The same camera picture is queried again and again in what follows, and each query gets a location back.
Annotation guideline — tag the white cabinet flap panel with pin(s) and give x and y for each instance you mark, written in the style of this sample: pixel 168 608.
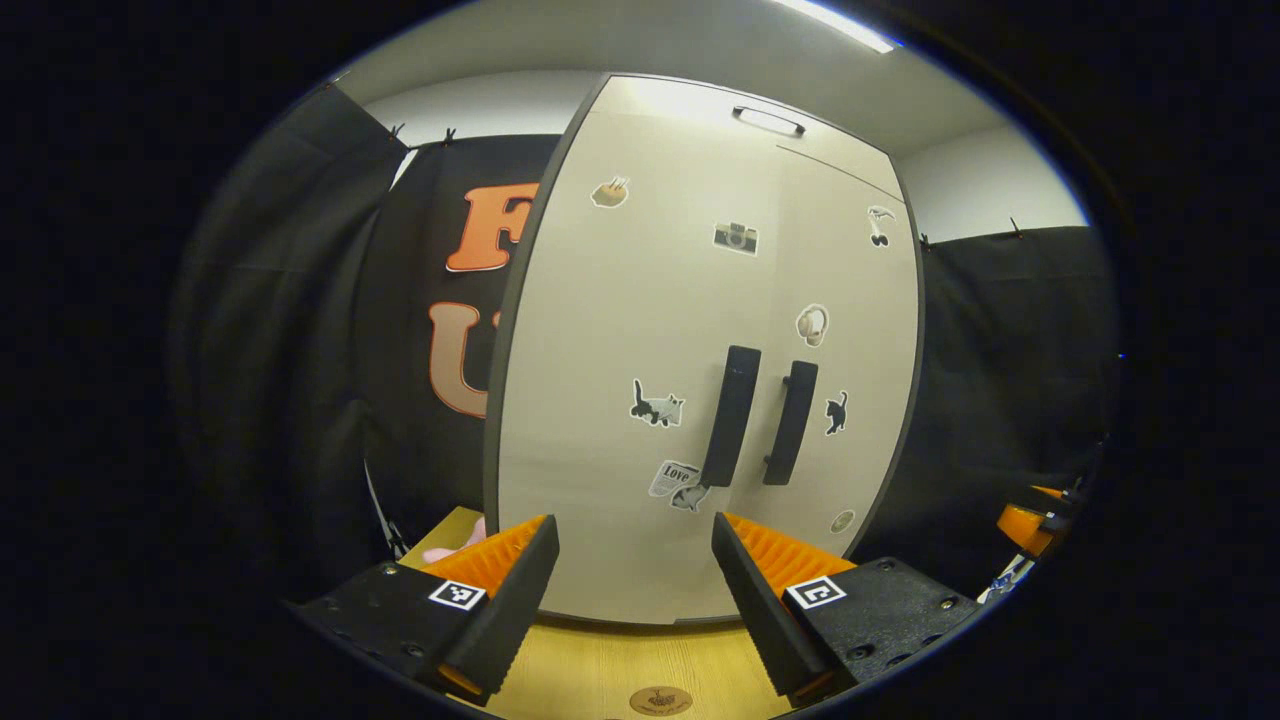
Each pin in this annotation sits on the white cabinet flap panel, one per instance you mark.
pixel 680 110

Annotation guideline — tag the black backdrop cloth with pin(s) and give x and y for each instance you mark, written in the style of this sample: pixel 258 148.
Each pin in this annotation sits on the black backdrop cloth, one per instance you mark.
pixel 280 350
pixel 1010 350

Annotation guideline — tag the white cabinet door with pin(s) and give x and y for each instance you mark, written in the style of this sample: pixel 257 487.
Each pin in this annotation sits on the white cabinet door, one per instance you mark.
pixel 600 350
pixel 860 300

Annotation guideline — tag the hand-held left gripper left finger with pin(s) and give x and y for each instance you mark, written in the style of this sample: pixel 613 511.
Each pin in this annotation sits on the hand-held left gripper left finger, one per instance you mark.
pixel 505 620

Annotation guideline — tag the white cabinet dark interior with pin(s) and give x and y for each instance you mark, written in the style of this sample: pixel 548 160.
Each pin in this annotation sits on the white cabinet dark interior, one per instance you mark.
pixel 491 450

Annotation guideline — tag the round wooden coaster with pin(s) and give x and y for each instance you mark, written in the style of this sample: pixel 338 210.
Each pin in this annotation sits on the round wooden coaster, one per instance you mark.
pixel 660 701

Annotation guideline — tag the pink soft object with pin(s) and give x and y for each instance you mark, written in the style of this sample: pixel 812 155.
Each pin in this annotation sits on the pink soft object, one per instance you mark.
pixel 455 548

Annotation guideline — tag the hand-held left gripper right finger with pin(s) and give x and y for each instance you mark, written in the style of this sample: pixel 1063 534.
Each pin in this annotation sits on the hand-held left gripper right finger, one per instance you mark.
pixel 765 620

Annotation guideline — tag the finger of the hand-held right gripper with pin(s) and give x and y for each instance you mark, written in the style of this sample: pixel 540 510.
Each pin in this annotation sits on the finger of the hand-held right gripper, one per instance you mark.
pixel 1055 494
pixel 1055 523

